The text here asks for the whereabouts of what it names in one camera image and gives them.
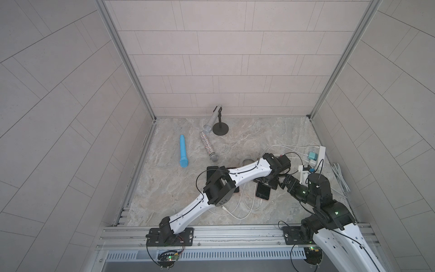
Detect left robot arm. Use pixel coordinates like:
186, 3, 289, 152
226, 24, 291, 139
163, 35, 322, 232
159, 153, 291, 243

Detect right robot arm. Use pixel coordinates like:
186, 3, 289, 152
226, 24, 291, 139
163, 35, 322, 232
280, 173, 385, 272

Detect teal charger plug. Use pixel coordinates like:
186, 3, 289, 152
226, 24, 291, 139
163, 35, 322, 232
308, 151, 318, 161

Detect white power strip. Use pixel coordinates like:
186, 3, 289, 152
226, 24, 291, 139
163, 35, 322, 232
315, 146, 326, 170

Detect glittery clear tube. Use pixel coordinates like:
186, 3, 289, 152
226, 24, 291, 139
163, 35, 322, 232
199, 131, 219, 163

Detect right circuit board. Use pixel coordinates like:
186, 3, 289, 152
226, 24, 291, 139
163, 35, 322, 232
304, 247, 323, 266

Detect circuit board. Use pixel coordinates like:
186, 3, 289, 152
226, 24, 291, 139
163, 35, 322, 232
304, 247, 323, 266
157, 250, 181, 269

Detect black round base stand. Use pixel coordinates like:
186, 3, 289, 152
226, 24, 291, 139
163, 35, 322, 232
213, 107, 229, 136

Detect blue cylindrical tube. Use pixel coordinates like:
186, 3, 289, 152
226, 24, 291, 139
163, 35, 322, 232
180, 135, 189, 168

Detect left circuit board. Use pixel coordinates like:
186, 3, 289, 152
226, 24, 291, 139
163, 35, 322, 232
157, 250, 181, 269

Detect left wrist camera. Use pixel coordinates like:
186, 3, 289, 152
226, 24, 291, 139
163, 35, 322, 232
277, 155, 291, 173

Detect white power cord bundle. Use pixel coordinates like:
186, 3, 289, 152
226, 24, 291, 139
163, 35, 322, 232
331, 162, 351, 194

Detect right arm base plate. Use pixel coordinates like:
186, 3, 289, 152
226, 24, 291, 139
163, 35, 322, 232
281, 226, 313, 245

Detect aluminium mounting rail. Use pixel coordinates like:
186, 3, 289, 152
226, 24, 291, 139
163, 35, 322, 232
96, 222, 378, 252

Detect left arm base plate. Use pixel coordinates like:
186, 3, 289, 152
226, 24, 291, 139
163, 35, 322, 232
146, 228, 194, 247

